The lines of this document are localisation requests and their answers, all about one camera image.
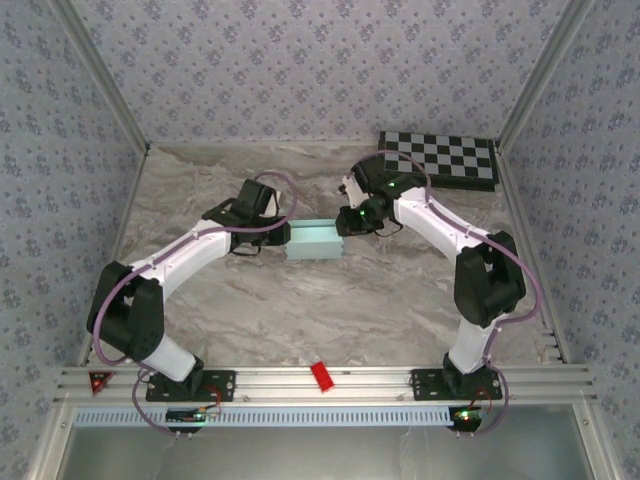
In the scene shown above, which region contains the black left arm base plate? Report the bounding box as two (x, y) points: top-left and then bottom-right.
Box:
(145, 368), (237, 403)

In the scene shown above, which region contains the black grey chessboard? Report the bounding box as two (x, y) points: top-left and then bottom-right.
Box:
(377, 130), (499, 194)

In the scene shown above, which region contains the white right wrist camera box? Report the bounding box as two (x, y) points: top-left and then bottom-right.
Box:
(341, 173), (365, 210)

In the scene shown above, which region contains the grey slotted cable duct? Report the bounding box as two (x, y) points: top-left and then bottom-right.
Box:
(73, 405), (451, 429)

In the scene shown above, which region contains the aluminium frame post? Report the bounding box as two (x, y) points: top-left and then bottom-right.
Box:
(497, 0), (596, 151)
(49, 0), (151, 156)

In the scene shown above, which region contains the aluminium mounting rail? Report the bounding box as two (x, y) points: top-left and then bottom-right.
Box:
(53, 364), (599, 404)

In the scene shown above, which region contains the red triangle sign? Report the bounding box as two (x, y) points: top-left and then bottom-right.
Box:
(88, 370), (115, 397)

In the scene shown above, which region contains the light blue cloth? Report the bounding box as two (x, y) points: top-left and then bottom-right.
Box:
(284, 218), (346, 262)

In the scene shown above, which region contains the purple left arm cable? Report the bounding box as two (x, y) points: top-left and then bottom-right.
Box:
(94, 170), (299, 441)

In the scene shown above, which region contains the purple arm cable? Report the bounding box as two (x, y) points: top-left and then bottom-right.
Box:
(94, 170), (299, 441)
(349, 151), (544, 437)

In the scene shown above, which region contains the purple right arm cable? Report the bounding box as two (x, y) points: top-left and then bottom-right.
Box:
(349, 151), (544, 437)

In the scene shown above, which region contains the red rectangular toy brick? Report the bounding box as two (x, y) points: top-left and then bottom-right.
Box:
(309, 361), (336, 393)

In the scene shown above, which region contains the aluminium side rail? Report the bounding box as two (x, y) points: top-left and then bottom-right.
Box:
(494, 142), (571, 364)
(74, 147), (151, 369)

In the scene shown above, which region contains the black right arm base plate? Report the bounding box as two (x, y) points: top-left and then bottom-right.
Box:
(410, 368), (503, 403)

